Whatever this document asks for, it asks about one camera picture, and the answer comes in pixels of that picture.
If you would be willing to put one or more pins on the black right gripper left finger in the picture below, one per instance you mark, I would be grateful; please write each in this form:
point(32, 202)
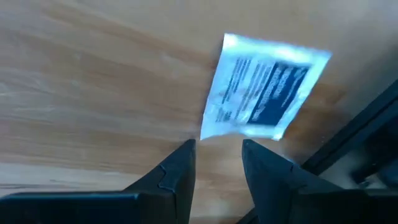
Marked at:
point(171, 193)

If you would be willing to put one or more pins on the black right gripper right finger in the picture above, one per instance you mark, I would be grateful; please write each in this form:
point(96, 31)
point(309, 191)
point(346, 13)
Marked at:
point(270, 186)

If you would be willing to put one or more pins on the blue white alcohol pad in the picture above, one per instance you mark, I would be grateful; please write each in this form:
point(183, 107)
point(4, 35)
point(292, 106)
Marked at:
point(264, 90)

